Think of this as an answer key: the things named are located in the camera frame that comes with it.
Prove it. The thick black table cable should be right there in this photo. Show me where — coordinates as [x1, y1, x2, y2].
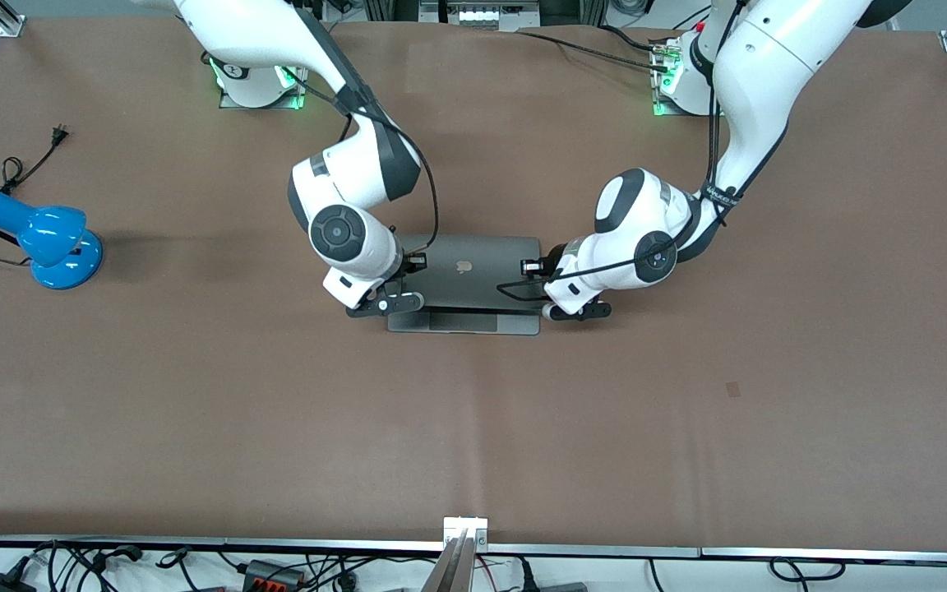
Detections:
[600, 25, 665, 53]

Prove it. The black cable bundle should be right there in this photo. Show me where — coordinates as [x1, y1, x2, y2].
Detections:
[30, 539, 147, 592]

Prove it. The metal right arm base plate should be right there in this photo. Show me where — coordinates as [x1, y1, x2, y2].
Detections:
[218, 62, 312, 110]

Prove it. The black cable loop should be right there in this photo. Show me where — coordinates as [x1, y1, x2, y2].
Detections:
[769, 557, 846, 584]

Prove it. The brown table cover sheet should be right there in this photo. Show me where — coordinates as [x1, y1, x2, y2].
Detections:
[0, 16, 947, 553]

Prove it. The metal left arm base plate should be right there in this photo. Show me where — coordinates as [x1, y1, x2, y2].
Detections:
[651, 33, 718, 118]

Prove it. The black orange connector box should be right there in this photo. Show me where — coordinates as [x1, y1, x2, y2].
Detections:
[242, 559, 307, 590]

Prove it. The metal table edge rail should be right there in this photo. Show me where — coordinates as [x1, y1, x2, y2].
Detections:
[0, 535, 947, 568]

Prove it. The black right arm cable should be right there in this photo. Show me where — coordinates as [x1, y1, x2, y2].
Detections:
[293, 7, 441, 252]

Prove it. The thin black table cable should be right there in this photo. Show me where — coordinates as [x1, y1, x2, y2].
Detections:
[515, 30, 672, 76]

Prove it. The blue desk lamp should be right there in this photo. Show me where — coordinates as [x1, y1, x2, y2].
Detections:
[0, 191, 104, 290]

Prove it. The black lamp power cord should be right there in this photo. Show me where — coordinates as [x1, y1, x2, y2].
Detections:
[0, 123, 72, 268]

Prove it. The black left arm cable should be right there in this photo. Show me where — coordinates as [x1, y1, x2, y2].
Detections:
[496, 0, 750, 302]

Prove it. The grey laptop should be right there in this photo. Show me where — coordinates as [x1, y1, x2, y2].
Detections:
[387, 235, 542, 335]

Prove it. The aluminium profile bar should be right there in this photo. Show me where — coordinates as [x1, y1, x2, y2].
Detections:
[420, 516, 491, 592]

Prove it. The grey electronics box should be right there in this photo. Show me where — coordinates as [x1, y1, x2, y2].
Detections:
[419, 0, 541, 32]

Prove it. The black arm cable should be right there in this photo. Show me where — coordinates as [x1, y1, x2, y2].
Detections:
[496, 0, 750, 302]
[293, 7, 441, 252]

